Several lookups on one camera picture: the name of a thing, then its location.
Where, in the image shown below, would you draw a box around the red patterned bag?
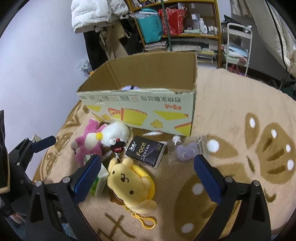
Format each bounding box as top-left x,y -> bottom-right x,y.
158,8 -> 187,36

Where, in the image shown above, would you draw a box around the purple suit white-haired plush doll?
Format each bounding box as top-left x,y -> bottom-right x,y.
120,85 -> 139,91

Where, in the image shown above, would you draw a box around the wall socket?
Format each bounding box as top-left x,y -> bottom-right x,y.
32,134 -> 41,142

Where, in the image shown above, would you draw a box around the white rolling cart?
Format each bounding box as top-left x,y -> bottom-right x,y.
222,22 -> 253,76

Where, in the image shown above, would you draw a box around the plastic bag of toys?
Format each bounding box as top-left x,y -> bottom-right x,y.
78,58 -> 93,76

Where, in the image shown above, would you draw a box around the teal bag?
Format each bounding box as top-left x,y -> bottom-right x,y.
135,8 -> 163,44

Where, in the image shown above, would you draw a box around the purple plush in clear bag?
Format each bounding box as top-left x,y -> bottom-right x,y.
167,135 -> 209,164

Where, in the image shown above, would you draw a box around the beige trench coat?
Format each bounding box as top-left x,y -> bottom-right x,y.
100,22 -> 128,60

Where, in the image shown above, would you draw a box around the green tissue pack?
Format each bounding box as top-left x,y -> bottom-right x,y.
89,164 -> 109,196

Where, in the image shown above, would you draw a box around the yellow dog plush keychain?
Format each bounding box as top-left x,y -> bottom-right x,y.
107,158 -> 158,230

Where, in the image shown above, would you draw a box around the pink plush bear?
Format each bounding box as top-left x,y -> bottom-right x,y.
71,119 -> 106,167

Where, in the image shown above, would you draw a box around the wooden bookshelf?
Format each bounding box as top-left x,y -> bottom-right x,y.
127,1 -> 221,68

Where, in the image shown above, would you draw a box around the black Face tissue pack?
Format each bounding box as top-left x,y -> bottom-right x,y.
125,136 -> 166,168

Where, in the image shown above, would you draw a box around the cream folded mattress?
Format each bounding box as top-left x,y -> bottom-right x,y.
245,0 -> 295,77

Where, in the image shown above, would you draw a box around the white puffer jacket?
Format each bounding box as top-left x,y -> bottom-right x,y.
71,0 -> 129,34

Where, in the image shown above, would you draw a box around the white fluffy plush yellow pompoms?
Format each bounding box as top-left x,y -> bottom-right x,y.
95,121 -> 130,153

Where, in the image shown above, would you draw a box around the open cardboard box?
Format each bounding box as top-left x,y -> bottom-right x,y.
77,52 -> 197,137

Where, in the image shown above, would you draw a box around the green pole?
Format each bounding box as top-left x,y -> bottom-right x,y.
161,0 -> 173,52

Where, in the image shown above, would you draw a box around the stack of books left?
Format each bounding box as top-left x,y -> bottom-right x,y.
144,41 -> 168,52

